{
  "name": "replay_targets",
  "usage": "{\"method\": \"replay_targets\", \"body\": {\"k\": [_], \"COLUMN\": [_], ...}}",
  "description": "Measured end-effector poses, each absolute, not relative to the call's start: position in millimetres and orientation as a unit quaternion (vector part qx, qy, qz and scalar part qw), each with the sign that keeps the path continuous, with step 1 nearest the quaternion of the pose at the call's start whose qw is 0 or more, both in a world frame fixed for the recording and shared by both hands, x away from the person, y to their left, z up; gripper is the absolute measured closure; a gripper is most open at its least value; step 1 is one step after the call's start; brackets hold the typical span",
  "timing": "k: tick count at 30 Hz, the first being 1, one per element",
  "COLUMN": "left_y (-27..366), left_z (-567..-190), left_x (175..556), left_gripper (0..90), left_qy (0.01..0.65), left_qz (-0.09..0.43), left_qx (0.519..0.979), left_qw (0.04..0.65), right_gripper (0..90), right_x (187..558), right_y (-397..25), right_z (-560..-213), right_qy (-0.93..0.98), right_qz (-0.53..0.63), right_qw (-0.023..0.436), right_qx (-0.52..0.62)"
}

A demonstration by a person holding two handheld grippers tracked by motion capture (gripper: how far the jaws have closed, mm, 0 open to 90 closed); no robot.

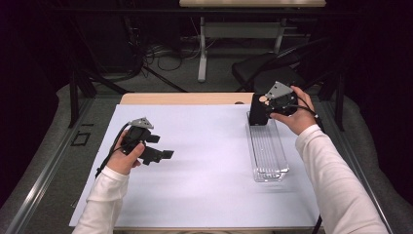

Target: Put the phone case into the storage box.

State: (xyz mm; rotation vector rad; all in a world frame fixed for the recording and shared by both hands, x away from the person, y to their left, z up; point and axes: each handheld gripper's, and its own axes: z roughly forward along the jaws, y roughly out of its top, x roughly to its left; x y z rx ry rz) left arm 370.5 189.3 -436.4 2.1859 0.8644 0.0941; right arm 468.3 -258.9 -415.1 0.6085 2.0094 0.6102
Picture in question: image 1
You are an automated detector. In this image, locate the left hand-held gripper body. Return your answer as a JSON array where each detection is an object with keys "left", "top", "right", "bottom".
[{"left": 120, "top": 116, "right": 164, "bottom": 166}]

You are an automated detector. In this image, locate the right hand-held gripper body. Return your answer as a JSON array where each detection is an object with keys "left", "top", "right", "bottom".
[{"left": 264, "top": 81, "right": 300, "bottom": 117}]

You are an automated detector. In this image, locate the clear plastic packaging box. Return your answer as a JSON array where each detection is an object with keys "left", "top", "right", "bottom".
[{"left": 245, "top": 111, "right": 290, "bottom": 183}]

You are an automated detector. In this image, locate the person's right hand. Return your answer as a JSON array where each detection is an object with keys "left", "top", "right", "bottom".
[{"left": 270, "top": 85, "right": 317, "bottom": 137}]

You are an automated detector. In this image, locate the person's left hand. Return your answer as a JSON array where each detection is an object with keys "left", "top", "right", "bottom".
[{"left": 106, "top": 130, "right": 146, "bottom": 176}]

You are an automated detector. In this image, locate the white table mat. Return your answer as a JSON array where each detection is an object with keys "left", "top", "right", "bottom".
[{"left": 68, "top": 103, "right": 322, "bottom": 228}]

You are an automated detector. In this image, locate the black folding chair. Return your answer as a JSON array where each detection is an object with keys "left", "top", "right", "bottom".
[{"left": 231, "top": 37, "right": 332, "bottom": 96}]

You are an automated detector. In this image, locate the wooden table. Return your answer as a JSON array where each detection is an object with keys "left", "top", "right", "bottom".
[{"left": 76, "top": 93, "right": 318, "bottom": 234}]

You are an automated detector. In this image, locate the black metal stand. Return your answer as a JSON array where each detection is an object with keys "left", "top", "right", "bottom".
[
  {"left": 67, "top": 69, "right": 134, "bottom": 130},
  {"left": 318, "top": 71, "right": 346, "bottom": 133}
]

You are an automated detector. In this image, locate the black metal floor bar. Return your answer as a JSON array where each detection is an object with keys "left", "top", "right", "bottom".
[{"left": 142, "top": 66, "right": 188, "bottom": 93}]

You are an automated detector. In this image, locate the white-legged background desk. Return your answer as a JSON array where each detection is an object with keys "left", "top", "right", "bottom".
[{"left": 178, "top": 0, "right": 327, "bottom": 83}]

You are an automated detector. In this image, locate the right hand-held gripper black cable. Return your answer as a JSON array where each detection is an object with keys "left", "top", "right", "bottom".
[{"left": 291, "top": 102, "right": 325, "bottom": 234}]

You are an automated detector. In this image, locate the hand-held gripper black cable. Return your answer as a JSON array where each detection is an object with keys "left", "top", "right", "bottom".
[
  {"left": 94, "top": 122, "right": 132, "bottom": 179},
  {"left": 291, "top": 102, "right": 325, "bottom": 234}
]

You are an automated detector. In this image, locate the left hand-held gripper black cable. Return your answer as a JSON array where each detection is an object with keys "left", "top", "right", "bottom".
[{"left": 94, "top": 122, "right": 132, "bottom": 179}]

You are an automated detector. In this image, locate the floor cable bundle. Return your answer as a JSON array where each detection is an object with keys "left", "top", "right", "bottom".
[{"left": 130, "top": 42, "right": 203, "bottom": 79}]

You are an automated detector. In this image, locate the metal floor rail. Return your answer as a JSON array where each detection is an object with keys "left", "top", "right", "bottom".
[
  {"left": 320, "top": 100, "right": 394, "bottom": 234},
  {"left": 6, "top": 97, "right": 95, "bottom": 234}
]

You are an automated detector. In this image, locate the black horizontal frame bar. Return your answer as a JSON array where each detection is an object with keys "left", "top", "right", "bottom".
[{"left": 55, "top": 8, "right": 358, "bottom": 18}]

